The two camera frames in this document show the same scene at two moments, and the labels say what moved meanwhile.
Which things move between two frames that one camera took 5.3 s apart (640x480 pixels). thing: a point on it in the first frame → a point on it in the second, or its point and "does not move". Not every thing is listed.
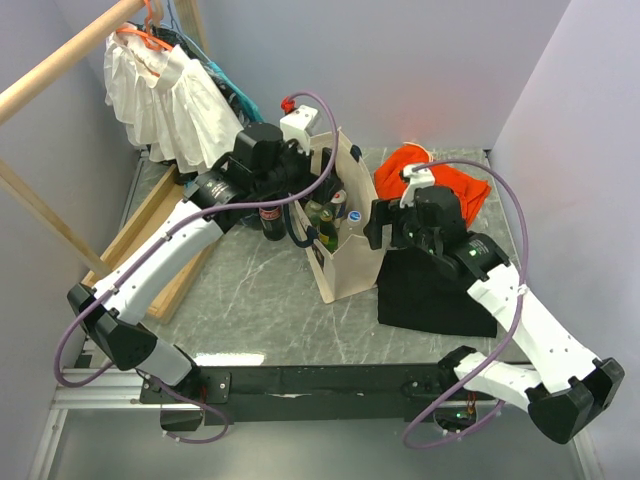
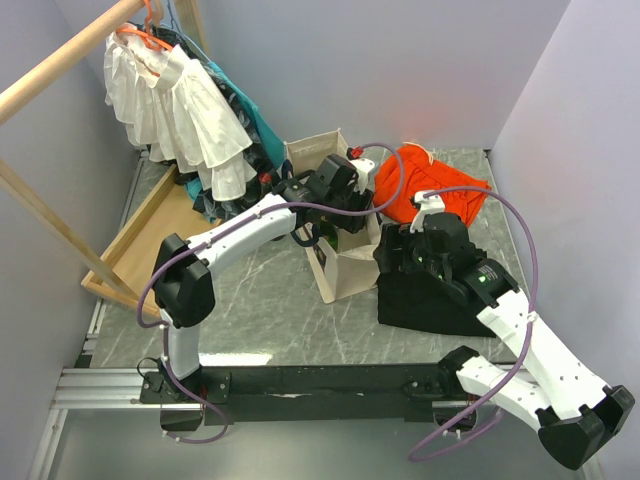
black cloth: (421, 291) does not move
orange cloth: (470, 190) does not move
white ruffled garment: (168, 104) does not move
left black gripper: (291, 147) → (352, 224)
